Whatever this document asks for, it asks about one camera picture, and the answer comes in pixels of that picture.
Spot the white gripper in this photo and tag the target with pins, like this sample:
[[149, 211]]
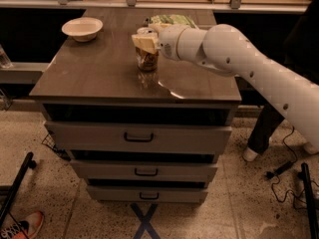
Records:
[[167, 42]]

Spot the orange soda can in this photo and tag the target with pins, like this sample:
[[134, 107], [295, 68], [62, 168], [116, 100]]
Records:
[[146, 62]]

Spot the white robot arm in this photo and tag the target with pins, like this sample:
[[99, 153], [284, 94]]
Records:
[[224, 50]]

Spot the green snack bag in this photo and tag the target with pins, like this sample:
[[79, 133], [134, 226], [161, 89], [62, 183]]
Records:
[[170, 19]]

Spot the white bowl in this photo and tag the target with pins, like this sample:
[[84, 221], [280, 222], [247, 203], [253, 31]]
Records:
[[83, 29]]

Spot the grey drawer cabinet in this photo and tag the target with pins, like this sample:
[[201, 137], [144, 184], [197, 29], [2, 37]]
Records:
[[100, 81]]

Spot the top grey drawer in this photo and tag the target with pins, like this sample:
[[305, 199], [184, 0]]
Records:
[[121, 137]]

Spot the grey drawer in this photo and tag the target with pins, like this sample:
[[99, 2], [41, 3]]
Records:
[[121, 137], [152, 171], [147, 194]]

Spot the middle grey drawer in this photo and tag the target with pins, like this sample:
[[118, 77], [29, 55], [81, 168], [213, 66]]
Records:
[[152, 171]]

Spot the white shoe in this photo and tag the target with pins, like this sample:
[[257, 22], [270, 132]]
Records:
[[249, 154]]

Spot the bottom grey drawer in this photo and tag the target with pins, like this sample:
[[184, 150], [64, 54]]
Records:
[[147, 194]]

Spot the black stand leg left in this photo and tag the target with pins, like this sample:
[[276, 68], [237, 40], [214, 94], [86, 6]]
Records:
[[8, 192]]

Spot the black stand leg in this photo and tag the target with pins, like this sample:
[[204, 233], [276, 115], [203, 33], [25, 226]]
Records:
[[8, 192], [310, 201]]

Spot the black stand leg right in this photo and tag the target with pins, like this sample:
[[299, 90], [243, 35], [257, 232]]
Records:
[[310, 201]]

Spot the orange sneaker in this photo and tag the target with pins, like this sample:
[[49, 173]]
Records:
[[27, 228]]

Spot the black wire basket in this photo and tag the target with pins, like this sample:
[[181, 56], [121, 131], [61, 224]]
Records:
[[49, 142]]

